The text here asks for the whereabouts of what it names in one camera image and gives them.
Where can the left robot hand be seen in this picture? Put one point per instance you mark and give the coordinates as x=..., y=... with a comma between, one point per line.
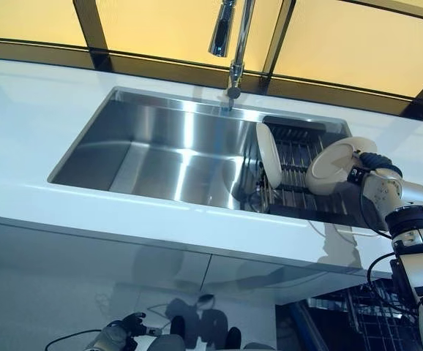
x=131, y=323

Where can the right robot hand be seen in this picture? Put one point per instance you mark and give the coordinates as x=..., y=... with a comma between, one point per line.
x=378, y=161

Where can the cream round plate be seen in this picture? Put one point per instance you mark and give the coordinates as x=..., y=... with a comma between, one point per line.
x=328, y=164
x=269, y=153

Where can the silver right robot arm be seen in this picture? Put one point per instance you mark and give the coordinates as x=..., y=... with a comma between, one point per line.
x=409, y=197

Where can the robot left leg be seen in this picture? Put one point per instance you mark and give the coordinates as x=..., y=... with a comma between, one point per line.
x=167, y=343

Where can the robot leg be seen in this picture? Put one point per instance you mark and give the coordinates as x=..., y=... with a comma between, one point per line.
x=167, y=343
x=234, y=336

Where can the black sink dish rack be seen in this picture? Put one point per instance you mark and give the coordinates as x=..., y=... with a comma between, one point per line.
x=299, y=153

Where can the white glossy cabinet door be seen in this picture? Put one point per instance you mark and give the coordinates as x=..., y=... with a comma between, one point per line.
x=87, y=256
x=270, y=270

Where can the robot right leg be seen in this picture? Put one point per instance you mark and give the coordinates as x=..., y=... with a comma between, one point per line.
x=234, y=336

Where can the stainless steel kitchen sink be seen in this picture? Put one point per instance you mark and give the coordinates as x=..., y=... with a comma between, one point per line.
x=153, y=146

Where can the chrome pull-down kitchen faucet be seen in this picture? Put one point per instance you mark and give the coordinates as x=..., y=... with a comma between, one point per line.
x=240, y=36

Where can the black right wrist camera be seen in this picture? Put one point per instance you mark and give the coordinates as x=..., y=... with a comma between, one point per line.
x=356, y=174

